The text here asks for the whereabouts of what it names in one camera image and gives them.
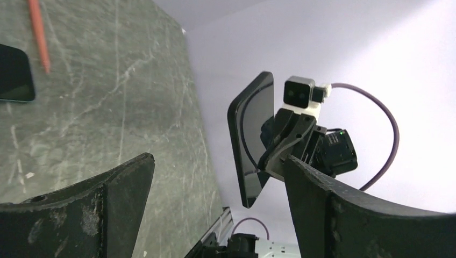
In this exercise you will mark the aluminium frame rail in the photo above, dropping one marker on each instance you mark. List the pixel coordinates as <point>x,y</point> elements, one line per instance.
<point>221,229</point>

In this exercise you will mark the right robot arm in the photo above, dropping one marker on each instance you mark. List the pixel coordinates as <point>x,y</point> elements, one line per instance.
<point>249,247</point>

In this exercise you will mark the red-brown pencil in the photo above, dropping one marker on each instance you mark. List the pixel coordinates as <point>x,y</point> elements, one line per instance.
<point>39,33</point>

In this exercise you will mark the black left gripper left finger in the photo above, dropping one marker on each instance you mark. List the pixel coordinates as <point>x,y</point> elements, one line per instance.
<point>97,217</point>

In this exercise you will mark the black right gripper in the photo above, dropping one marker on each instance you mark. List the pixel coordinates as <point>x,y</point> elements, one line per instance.
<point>292,133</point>

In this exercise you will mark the black screen white phone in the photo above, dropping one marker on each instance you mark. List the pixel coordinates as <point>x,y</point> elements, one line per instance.
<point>16,76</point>

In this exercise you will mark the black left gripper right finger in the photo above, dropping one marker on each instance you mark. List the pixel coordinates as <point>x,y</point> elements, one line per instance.
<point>333,219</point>

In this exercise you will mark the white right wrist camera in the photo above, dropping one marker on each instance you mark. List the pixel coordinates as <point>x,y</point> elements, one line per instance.
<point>302,96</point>

